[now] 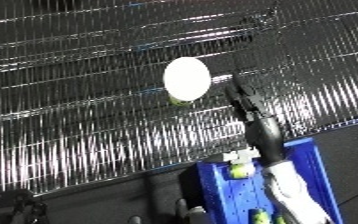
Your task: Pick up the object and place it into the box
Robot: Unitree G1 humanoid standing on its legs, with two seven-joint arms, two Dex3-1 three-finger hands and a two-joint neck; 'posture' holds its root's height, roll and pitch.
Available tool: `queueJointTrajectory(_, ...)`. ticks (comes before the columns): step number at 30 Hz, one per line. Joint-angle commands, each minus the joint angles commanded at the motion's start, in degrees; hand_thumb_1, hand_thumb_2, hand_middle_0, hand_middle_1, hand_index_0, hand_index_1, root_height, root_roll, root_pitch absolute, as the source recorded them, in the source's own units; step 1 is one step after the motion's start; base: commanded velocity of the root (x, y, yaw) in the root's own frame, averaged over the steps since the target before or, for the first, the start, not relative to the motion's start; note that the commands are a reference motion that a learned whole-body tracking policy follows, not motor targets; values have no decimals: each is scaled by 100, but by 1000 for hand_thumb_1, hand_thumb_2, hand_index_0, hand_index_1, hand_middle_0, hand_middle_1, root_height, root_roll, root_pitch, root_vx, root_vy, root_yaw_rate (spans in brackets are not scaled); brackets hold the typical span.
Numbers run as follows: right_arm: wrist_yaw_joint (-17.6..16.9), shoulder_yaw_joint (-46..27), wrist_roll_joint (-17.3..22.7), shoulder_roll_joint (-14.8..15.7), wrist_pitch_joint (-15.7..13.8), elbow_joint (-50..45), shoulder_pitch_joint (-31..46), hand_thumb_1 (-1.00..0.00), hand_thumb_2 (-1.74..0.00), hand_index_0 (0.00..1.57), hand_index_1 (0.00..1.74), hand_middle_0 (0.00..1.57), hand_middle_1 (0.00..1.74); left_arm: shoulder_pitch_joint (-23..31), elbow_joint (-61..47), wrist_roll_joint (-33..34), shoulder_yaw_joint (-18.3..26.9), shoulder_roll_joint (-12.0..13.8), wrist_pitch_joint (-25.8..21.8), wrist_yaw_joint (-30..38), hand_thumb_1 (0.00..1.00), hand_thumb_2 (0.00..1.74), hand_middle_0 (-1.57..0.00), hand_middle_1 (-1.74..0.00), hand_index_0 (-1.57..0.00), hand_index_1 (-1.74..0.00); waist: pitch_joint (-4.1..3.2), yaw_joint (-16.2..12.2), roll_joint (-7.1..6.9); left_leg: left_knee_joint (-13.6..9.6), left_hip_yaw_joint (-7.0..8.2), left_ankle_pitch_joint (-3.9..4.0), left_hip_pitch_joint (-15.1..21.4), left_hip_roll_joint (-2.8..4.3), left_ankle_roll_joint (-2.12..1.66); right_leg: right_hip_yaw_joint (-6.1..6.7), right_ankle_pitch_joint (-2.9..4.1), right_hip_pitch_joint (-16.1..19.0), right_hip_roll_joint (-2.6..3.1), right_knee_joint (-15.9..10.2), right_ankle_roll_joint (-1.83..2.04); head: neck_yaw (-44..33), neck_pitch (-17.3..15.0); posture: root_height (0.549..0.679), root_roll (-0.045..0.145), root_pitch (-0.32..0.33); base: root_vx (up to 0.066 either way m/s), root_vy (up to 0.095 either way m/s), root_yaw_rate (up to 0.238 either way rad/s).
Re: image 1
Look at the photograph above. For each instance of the pale right robot forearm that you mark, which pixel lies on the pale right robot forearm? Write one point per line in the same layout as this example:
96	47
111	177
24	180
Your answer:
294	193

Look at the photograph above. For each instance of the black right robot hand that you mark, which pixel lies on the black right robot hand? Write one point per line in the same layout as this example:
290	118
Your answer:
265	136

